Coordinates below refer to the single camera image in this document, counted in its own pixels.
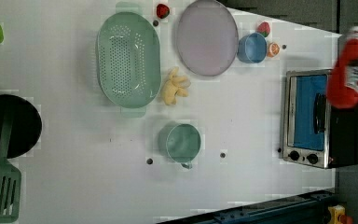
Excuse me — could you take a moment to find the red ketchup bottle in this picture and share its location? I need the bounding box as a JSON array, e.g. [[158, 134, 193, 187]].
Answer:
[[326, 26, 358, 109]]

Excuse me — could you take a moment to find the silver black toaster oven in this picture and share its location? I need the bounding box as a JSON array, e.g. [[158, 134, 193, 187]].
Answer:
[[282, 69, 358, 169]]

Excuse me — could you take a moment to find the yellow banana bunch toy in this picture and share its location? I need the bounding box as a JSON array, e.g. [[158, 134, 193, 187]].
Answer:
[[161, 66, 191, 105]]

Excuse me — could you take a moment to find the green mug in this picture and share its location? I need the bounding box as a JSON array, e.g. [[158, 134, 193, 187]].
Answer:
[[158, 122, 201, 170]]

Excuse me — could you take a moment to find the large lilac round plate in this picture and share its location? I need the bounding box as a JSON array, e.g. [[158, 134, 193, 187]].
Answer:
[[176, 0, 239, 77]]

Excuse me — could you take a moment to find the green perforated colander basket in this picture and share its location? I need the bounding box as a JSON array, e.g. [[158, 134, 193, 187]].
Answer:
[[96, 1, 162, 118]]

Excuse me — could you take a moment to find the blue bowl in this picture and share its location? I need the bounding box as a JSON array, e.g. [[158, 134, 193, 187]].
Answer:
[[237, 33, 267, 63]]

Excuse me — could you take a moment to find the red strawberry toy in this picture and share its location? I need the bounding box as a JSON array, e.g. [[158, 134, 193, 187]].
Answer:
[[156, 4, 171, 19]]

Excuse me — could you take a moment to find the orange slice toy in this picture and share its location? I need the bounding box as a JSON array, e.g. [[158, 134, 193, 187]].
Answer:
[[267, 42, 280, 58]]

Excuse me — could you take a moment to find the pink strawberry toy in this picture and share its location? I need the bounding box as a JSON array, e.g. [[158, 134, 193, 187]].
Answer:
[[256, 21, 270, 37]]

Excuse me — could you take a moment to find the black frying pan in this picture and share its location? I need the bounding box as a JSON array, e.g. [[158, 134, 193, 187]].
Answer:
[[0, 93, 44, 161]]

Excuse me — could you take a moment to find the green slotted spatula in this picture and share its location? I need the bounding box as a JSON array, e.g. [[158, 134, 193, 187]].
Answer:
[[0, 109, 21, 223]]

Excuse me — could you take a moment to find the blue metal frame rail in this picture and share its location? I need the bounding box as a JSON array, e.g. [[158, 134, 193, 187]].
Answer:
[[159, 190, 337, 224]]

